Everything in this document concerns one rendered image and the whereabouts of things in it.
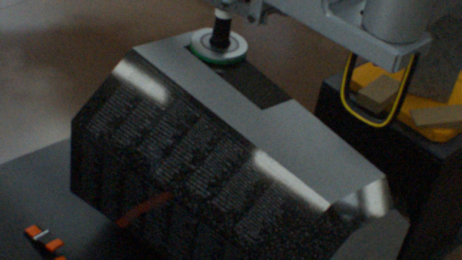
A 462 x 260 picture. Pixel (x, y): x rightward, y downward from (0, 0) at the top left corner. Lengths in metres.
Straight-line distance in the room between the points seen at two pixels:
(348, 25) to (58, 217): 1.60
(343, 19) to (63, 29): 2.57
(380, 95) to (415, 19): 0.70
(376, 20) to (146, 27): 2.63
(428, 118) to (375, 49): 0.69
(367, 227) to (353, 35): 0.58
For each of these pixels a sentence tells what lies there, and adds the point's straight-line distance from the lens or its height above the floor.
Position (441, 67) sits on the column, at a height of 0.93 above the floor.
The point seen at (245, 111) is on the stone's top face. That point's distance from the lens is 2.48.
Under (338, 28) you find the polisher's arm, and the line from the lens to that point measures 2.25.
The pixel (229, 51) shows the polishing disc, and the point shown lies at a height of 0.90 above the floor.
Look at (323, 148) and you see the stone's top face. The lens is 2.40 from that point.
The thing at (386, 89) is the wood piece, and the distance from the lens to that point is 2.86.
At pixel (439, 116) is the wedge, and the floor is 0.81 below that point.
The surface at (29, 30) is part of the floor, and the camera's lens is 4.51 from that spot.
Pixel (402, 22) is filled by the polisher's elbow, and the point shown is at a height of 1.36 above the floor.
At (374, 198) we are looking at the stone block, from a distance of 2.31.
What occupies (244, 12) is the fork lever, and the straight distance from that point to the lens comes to 2.55.
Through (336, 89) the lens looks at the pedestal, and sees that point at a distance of 2.95.
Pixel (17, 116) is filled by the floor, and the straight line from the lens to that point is 3.81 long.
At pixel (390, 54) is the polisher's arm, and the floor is 1.27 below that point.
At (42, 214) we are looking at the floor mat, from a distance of 3.26.
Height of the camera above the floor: 2.29
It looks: 37 degrees down
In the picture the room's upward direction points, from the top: 11 degrees clockwise
